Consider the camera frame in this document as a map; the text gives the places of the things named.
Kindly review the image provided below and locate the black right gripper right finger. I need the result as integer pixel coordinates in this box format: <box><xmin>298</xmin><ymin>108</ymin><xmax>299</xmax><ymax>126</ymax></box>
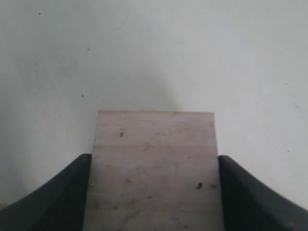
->
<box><xmin>218</xmin><ymin>155</ymin><xmax>308</xmax><ymax>231</ymax></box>

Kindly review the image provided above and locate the medium-large wooden cube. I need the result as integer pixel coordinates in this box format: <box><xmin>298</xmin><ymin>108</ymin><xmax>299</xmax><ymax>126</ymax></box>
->
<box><xmin>83</xmin><ymin>111</ymin><xmax>224</xmax><ymax>231</ymax></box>

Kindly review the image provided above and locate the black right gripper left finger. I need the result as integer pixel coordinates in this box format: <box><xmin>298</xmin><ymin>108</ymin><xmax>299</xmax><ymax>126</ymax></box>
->
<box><xmin>0</xmin><ymin>154</ymin><xmax>91</xmax><ymax>231</ymax></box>

